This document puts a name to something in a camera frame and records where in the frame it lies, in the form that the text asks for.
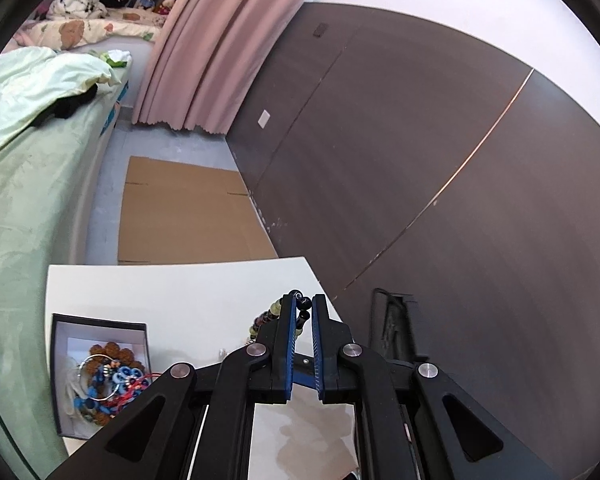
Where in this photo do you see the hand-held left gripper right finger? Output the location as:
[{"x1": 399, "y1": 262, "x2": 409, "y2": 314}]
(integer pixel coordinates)
[{"x1": 311, "y1": 295, "x2": 561, "y2": 480}]

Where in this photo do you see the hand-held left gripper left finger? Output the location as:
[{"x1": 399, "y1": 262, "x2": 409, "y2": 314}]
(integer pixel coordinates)
[{"x1": 45, "y1": 296, "x2": 297, "y2": 480}]

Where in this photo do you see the green and black bead bracelet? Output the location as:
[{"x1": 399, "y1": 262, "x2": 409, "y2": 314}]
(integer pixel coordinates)
[{"x1": 250, "y1": 289, "x2": 313, "y2": 341}]

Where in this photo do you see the red string bracelet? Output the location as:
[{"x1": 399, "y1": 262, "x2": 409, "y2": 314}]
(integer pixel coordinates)
[{"x1": 102, "y1": 372, "x2": 166, "y2": 406}]

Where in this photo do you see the blue bead bracelet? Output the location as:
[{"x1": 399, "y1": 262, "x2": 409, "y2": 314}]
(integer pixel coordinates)
[{"x1": 87, "y1": 365, "x2": 143, "y2": 411}]

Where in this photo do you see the brown bead bracelet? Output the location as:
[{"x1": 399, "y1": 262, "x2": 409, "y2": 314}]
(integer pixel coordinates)
[{"x1": 87, "y1": 341, "x2": 146, "y2": 376}]

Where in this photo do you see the black box white inside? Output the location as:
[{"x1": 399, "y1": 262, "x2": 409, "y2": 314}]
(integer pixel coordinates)
[{"x1": 50, "y1": 313, "x2": 153, "y2": 440}]

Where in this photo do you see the flat cardboard sheet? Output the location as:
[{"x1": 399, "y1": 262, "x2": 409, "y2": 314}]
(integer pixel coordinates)
[{"x1": 117, "y1": 156, "x2": 279, "y2": 265}]

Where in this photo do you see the green bed blanket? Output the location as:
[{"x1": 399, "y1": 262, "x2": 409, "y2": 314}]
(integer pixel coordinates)
[{"x1": 0, "y1": 80, "x2": 126, "y2": 466}]

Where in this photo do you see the pink curtain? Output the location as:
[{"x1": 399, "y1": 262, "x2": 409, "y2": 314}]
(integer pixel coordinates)
[{"x1": 131, "y1": 0, "x2": 338, "y2": 136}]

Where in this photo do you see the green and white cloth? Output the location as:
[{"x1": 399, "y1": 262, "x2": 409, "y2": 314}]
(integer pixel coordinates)
[{"x1": 90, "y1": 49, "x2": 133, "y2": 68}]

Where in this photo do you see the pale green duvet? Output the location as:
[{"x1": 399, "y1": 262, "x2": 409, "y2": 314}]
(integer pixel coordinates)
[{"x1": 0, "y1": 46, "x2": 126, "y2": 166}]

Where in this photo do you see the bear-print blanket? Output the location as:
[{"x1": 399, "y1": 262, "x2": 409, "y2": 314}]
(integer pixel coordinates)
[{"x1": 12, "y1": 17, "x2": 163, "y2": 51}]

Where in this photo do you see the black and white patterned cloth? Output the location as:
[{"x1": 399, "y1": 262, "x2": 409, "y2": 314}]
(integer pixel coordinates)
[{"x1": 49, "y1": 0, "x2": 108, "y2": 21}]

